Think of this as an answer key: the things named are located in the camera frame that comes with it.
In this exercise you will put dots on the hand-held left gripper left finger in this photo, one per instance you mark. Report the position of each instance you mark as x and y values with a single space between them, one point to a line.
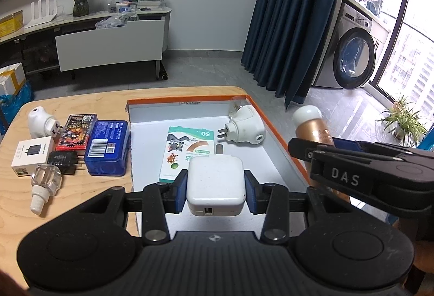
181 192

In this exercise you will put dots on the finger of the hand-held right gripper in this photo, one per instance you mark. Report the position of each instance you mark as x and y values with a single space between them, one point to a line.
349 145
342 174

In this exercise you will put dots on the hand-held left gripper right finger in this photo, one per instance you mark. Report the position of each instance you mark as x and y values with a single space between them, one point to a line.
251 192

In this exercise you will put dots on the white power adapter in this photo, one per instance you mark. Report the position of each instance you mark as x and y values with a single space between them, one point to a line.
215 184

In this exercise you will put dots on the orange cardboard box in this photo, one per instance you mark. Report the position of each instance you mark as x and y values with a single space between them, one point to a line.
244 153

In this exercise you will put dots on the rose-gold bottle white cap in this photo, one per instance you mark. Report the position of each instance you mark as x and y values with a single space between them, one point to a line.
313 126

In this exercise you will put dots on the green white bandage box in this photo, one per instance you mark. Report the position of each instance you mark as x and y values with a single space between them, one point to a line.
179 150

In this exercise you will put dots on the white plug-in vaporizer with bottle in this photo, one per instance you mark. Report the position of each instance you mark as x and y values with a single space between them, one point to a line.
245 128

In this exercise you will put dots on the blue plastic box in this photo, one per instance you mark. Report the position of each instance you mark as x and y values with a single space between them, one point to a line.
106 146

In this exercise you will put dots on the illustrated playing card box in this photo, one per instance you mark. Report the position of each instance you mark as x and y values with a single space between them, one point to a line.
76 131

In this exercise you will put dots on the black charger plug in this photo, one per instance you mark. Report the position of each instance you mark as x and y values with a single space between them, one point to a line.
62 160

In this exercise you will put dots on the clear glass bottle white cap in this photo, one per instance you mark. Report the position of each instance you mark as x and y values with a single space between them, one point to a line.
45 180

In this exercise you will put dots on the white charger box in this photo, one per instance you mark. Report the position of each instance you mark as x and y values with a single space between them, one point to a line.
30 155

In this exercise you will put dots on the potted spider plant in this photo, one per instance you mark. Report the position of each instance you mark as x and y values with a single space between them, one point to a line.
405 119

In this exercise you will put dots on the silver washing machine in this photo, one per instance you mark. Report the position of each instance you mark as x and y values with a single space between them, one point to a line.
352 51

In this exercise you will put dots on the black rolled mat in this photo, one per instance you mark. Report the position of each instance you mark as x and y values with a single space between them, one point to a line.
164 72

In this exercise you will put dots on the blue curtain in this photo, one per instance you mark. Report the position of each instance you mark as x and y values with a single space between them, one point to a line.
288 18

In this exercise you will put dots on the white television cabinet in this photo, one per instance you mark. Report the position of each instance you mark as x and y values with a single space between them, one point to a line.
108 43

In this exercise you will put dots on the clear plastic bag of parts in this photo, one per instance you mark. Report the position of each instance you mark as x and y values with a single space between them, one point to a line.
113 21

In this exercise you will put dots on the blue plastic bag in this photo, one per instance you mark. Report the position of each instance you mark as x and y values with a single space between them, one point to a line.
17 102

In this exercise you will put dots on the clear plastic organizer box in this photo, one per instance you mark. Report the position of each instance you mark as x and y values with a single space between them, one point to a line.
142 5

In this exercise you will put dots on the white foam box yellow tape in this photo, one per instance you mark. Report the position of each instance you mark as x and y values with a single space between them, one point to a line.
12 79

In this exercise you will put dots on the white router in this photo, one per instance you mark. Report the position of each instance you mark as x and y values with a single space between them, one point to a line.
42 16

